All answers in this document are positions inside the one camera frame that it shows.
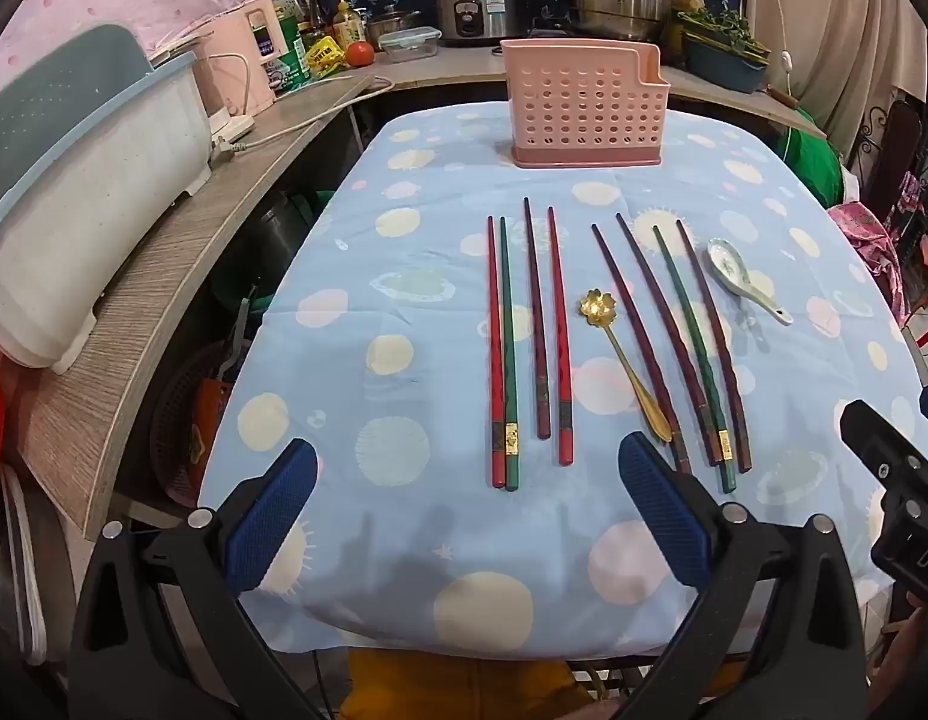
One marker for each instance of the white power strip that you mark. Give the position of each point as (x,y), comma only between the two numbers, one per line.
(231,126)

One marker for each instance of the yellowish brown lump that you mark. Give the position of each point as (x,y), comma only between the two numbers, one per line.
(687,0)

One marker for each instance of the glass container blue lid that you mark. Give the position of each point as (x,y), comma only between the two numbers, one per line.
(409,46)

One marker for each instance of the silver rice cooker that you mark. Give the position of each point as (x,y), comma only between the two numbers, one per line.
(479,4)

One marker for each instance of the pink floral cloth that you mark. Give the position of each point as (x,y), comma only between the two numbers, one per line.
(861,247)

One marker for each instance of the wooden counter shelf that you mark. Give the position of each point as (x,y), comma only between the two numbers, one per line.
(156,277)

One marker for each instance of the light blue dotted tablecloth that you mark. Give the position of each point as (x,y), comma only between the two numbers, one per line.
(404,390)

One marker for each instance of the blue planter with greens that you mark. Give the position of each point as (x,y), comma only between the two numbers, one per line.
(722,64)

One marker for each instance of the dark sauce bottle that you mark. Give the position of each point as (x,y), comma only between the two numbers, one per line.
(312,15)

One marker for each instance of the white ceramic soup spoon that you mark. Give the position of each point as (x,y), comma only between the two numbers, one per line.
(726,259)

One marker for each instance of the dark maroon chopstick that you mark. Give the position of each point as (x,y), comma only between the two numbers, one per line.
(640,337)
(670,330)
(715,337)
(536,330)

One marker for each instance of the white dish drainer blue lid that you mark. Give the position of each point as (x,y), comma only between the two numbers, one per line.
(81,202)

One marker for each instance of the green canister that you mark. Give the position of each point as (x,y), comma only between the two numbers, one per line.
(291,52)

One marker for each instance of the red tomato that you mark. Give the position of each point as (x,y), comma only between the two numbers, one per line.
(361,54)

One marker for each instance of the green basin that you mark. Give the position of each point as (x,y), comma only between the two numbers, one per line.
(239,301)

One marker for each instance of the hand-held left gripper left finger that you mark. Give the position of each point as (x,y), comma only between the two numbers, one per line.
(272,510)

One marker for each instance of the yellow snack packet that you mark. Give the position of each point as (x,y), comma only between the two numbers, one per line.
(325,56)

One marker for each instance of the green chopstick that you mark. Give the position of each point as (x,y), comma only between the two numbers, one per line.
(508,352)
(692,337)

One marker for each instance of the small steel pot with lid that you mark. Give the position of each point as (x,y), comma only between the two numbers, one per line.
(395,22)

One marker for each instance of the red chopstick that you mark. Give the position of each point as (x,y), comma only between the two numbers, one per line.
(495,352)
(560,345)

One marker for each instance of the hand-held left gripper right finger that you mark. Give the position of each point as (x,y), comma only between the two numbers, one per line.
(662,510)

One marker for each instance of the pink kitchen appliance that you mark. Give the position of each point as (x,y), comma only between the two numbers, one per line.
(239,52)

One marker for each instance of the beige curtain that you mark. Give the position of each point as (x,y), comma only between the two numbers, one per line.
(831,30)

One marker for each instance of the pink perforated utensil holder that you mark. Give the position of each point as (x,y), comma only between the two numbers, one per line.
(584,112)

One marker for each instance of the orange packet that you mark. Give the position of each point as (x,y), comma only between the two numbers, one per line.
(210,420)

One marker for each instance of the pile of colourful clothes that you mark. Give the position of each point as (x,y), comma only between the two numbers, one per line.
(917,232)

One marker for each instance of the green bag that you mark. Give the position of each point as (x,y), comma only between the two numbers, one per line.
(812,161)

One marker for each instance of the black pot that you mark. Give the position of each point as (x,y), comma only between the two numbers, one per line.
(276,240)

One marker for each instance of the gold flower-shaped spoon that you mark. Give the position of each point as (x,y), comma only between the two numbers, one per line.
(595,305)

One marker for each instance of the yellow oil bottle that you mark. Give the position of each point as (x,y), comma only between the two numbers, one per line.
(349,26)

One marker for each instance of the dark metal chair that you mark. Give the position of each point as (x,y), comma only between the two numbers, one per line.
(891,157)

